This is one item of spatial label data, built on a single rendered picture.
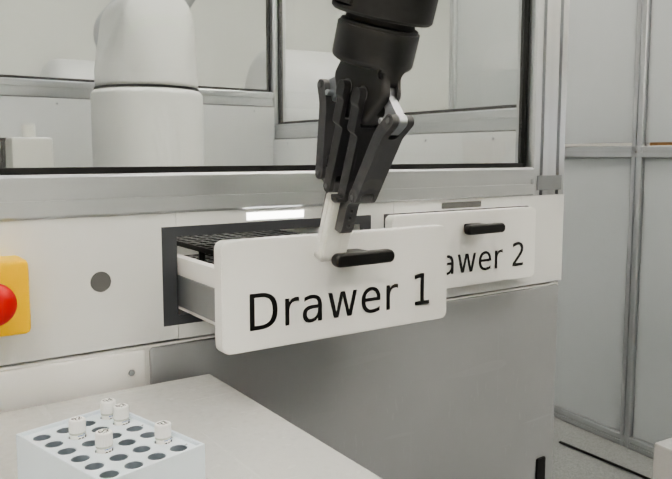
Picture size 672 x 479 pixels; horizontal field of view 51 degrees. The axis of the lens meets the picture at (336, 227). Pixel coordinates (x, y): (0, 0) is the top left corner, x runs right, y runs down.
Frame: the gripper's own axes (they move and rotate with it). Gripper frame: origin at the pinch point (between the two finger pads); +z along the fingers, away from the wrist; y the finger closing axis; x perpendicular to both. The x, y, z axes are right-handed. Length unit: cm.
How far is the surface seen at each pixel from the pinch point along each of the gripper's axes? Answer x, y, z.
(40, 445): -29.2, 8.6, 12.2
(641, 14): 177, -95, -22
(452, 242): 31.2, -13.2, 10.4
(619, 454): 170, -42, 115
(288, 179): 4.8, -17.9, 2.1
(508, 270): 43.1, -11.5, 15.3
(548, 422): 56, -4, 42
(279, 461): -12.0, 15.0, 13.5
